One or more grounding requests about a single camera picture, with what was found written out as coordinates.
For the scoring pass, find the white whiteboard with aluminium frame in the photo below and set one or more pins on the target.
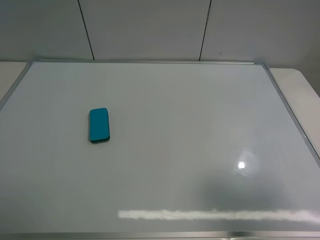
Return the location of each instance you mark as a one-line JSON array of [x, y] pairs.
[[197, 150]]

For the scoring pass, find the blue whiteboard eraser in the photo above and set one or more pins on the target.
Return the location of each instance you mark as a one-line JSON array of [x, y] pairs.
[[99, 127]]

